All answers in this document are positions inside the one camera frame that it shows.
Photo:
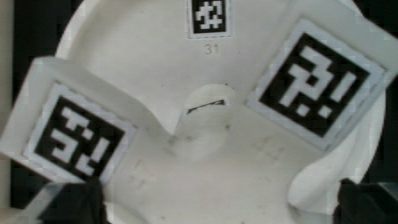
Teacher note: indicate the white cross-shaped table base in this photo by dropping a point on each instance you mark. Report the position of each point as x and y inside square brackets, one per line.
[77, 128]

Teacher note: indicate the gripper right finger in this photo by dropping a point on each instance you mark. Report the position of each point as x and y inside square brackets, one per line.
[366, 203]

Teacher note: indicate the white round table top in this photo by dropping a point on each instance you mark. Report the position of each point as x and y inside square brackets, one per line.
[292, 50]

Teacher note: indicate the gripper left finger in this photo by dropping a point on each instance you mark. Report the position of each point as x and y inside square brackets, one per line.
[68, 204]

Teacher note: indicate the white cylindrical table leg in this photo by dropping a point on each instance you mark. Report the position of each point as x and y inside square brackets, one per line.
[203, 126]

